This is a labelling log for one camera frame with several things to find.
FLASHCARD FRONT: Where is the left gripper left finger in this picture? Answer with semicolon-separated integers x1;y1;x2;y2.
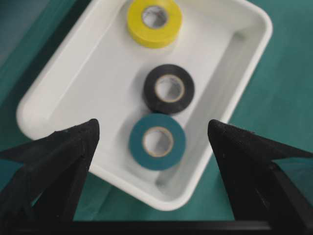
0;119;100;235

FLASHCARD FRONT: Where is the teal tape roll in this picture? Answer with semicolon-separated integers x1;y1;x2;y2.
129;113;186;170

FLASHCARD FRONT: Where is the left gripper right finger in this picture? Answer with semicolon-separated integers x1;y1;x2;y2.
207;119;313;235

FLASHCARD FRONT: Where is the black tape roll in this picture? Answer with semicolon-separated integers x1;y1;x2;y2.
143;64;195;115

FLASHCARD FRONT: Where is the yellow tape roll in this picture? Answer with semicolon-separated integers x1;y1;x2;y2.
127;0;182;48

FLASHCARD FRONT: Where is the white plastic tray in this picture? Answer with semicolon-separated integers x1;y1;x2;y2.
16;0;273;211

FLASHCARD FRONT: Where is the green table cloth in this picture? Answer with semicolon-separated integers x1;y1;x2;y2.
0;0;313;221

